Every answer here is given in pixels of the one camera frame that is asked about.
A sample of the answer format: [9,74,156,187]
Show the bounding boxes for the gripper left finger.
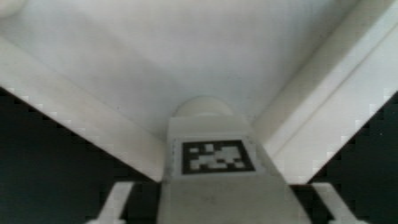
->
[85,181,161,224]

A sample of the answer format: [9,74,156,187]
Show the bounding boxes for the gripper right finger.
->
[291,182,369,224]

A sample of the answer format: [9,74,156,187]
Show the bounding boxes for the white table leg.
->
[156,96,311,224]

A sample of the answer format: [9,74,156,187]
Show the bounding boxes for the white square table top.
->
[0,0,398,183]

